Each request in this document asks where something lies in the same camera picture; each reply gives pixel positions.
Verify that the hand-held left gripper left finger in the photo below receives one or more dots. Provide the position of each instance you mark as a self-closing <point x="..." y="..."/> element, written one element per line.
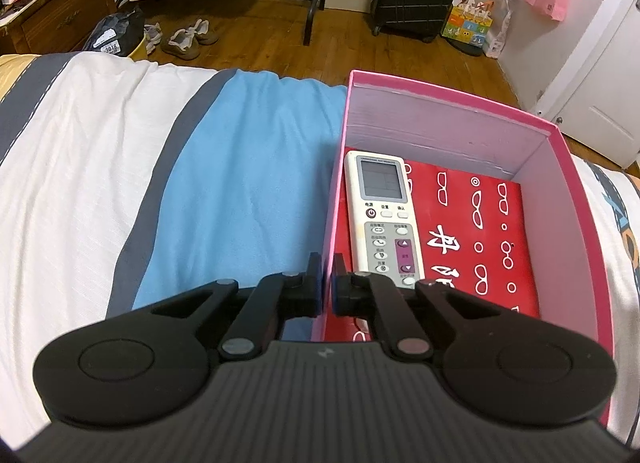
<point x="314" y="289"/>

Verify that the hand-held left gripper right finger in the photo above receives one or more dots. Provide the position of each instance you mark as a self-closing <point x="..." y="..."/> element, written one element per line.
<point x="340" y="293"/>

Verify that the white remote with large screen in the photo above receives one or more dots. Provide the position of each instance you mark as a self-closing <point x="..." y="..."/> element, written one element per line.
<point x="382" y="213"/>

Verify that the pink cardboard box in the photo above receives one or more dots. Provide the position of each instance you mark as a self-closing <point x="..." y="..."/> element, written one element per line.
<point x="565" y="203"/>

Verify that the red patterned paper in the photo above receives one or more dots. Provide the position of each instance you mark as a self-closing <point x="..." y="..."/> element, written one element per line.
<point x="475" y="238"/>

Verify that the striped bed blanket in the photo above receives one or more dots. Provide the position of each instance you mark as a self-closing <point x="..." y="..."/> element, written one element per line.
<point x="100" y="153"/>

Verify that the brown shoe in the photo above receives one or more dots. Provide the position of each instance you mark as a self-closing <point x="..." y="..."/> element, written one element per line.
<point x="206" y="33"/>
<point x="180" y="43"/>

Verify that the black metal rack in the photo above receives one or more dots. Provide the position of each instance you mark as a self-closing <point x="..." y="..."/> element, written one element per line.
<point x="315" y="3"/>

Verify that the colourful gift bag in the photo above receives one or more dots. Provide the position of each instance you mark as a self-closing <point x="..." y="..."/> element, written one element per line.
<point x="467" y="25"/>

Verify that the yellow bin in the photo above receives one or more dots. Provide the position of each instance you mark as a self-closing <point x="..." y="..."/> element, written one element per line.
<point x="139" y="49"/>

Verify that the white sneaker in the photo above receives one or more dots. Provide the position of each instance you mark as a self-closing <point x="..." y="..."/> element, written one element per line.
<point x="152" y="38"/>

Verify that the translucent white plastic bag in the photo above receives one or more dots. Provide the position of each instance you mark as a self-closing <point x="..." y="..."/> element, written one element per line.
<point x="500" y="28"/>

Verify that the dark plastic bag with label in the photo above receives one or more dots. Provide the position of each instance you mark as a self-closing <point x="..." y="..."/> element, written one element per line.
<point x="117" y="30"/>

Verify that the white door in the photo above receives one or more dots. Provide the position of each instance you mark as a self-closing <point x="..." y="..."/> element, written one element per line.
<point x="595" y="58"/>

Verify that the brown wooden dresser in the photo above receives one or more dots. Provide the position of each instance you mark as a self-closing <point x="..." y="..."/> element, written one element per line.
<point x="60" y="18"/>

